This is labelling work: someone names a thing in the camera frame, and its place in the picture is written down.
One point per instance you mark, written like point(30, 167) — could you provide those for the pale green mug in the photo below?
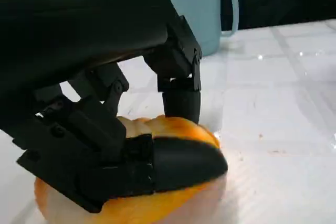
point(204, 19)

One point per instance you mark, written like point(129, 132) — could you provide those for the orange and white bread roll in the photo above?
point(183, 203)

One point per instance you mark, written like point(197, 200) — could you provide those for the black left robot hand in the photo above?
point(65, 24)

